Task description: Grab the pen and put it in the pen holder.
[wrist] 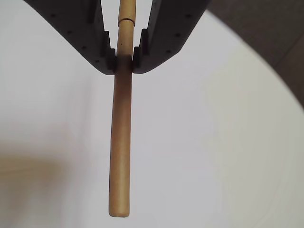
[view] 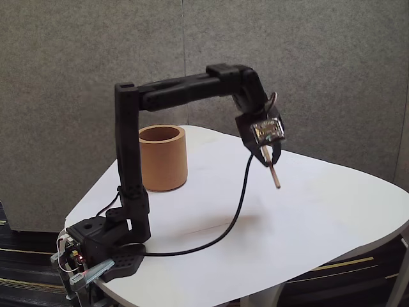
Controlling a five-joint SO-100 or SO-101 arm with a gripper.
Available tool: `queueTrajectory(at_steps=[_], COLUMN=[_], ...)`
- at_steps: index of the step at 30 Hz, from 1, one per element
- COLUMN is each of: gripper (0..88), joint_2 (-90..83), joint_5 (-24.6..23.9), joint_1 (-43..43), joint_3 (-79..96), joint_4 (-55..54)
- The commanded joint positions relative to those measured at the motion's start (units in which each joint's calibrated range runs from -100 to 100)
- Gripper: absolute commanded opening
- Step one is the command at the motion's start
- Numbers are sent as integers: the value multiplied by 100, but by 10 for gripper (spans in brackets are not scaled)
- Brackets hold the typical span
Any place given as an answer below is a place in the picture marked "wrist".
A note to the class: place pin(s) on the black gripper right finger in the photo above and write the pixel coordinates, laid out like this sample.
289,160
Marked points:
171,26

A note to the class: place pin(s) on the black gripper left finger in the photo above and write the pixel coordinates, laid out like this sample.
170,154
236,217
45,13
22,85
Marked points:
78,26

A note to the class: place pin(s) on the tan wooden pen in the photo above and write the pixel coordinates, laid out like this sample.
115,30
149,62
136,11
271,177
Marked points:
121,142

